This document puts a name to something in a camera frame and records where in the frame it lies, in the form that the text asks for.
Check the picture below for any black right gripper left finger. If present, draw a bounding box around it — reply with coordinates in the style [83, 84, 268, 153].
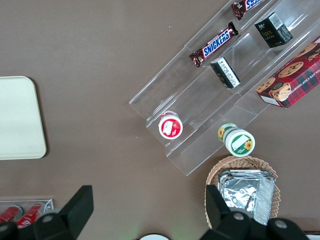
[0, 184, 95, 240]

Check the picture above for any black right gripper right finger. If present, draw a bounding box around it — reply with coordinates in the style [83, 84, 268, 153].
[201, 184, 310, 240]

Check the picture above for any triangle sandwich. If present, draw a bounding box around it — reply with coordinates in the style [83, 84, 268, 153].
[217, 169, 274, 181]
[219, 177, 275, 226]

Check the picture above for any woven wicker basket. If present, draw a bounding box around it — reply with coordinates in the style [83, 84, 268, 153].
[204, 155, 282, 229]

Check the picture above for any cream plastic tray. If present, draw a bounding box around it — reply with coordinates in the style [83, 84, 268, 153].
[0, 75, 48, 161]

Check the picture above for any clear acrylic can box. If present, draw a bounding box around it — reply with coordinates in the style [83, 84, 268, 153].
[0, 198, 55, 227]

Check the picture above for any red soda can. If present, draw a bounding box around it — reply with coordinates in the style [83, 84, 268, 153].
[15, 202, 46, 230]
[0, 204, 25, 224]

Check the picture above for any white round object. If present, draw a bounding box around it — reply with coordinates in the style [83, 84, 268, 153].
[139, 233, 171, 240]

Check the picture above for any green sunflower lidded cup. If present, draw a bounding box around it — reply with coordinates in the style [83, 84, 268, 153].
[217, 122, 256, 158]

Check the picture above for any red lidded yogurt cup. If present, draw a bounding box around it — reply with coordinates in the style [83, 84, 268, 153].
[157, 111, 184, 140]

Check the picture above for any clear acrylic tiered shelf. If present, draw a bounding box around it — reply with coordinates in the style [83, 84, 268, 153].
[128, 0, 320, 177]

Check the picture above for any black cardboard box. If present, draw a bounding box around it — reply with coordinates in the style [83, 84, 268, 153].
[254, 11, 294, 49]
[209, 56, 242, 90]

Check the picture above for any red plaid cookie box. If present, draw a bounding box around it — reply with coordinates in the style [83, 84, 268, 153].
[255, 36, 320, 109]

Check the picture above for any Snickers chocolate bar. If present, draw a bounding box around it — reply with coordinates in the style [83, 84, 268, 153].
[231, 0, 266, 21]
[188, 21, 240, 68]

